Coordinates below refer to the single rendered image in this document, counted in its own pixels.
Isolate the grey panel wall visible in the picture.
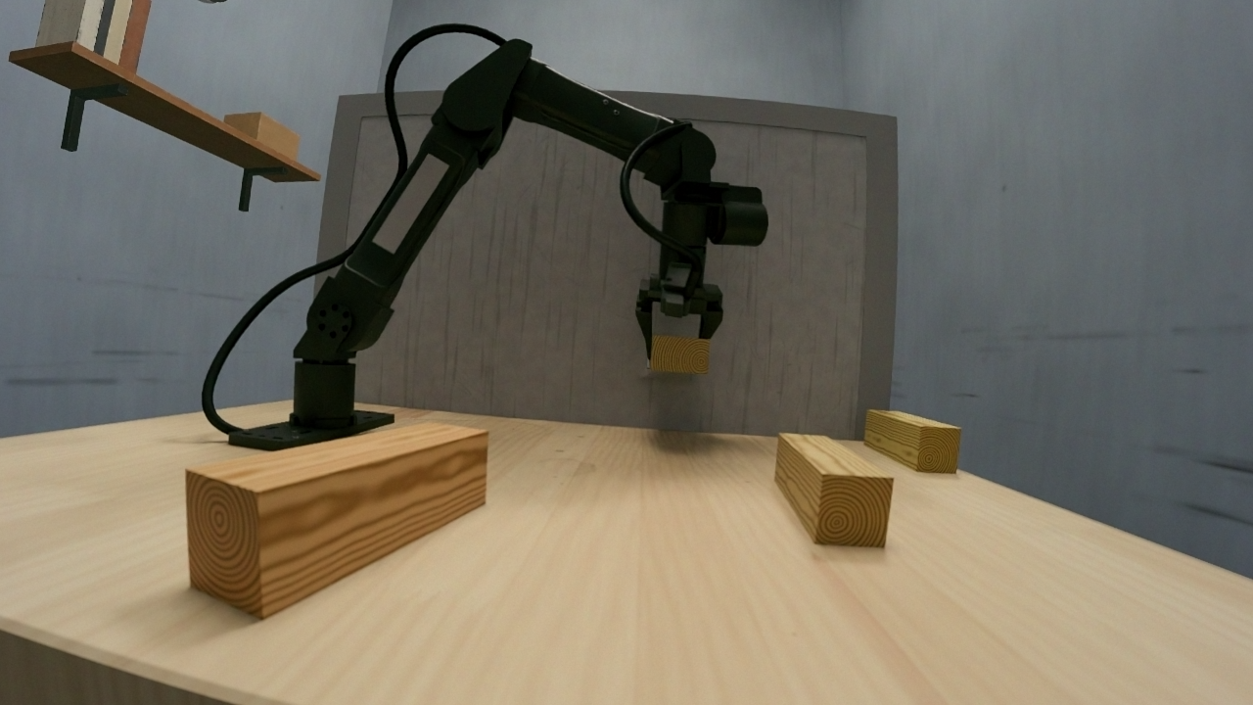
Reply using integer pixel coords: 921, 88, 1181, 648
316, 90, 898, 441

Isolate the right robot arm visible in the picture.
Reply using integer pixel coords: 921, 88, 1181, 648
228, 39, 768, 451

